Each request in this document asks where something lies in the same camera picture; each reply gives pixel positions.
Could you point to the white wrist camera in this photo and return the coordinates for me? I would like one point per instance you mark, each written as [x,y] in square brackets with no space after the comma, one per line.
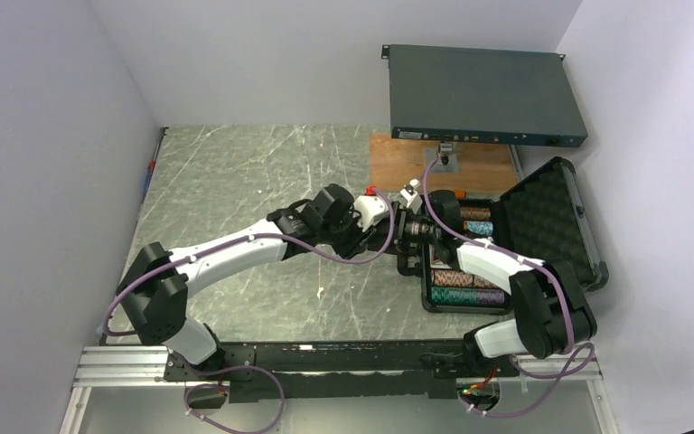
[371,207]
[412,196]

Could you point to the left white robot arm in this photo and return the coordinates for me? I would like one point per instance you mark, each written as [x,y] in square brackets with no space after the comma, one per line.
[159,282]

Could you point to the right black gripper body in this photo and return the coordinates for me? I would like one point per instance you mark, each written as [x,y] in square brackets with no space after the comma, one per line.
[414,231]

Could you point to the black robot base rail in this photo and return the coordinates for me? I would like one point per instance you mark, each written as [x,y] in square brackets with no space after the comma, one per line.
[345,369]

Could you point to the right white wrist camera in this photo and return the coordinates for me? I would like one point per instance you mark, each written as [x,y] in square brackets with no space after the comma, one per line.
[412,196]

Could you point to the black poker set case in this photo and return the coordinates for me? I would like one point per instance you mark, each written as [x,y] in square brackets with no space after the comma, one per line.
[542,217]

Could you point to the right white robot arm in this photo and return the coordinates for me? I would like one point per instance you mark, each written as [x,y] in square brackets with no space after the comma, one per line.
[551,313]

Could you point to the dark grey rack server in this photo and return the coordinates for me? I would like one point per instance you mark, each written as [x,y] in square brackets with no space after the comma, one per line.
[469,95]

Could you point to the top poker chip row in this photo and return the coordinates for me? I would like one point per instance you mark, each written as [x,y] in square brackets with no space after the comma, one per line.
[480,214]

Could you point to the bottom poker chip row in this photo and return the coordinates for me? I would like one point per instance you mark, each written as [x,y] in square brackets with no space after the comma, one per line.
[468,297]

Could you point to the wooden base board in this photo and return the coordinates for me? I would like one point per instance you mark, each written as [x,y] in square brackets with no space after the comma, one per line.
[485,169]

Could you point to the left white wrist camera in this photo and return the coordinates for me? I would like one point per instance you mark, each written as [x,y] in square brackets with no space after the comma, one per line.
[371,207]

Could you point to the poker chip row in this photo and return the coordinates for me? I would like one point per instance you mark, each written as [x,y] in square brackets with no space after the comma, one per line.
[468,297]
[458,279]
[480,214]
[484,228]

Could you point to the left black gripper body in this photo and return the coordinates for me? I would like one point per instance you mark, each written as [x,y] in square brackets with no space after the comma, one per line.
[348,236]

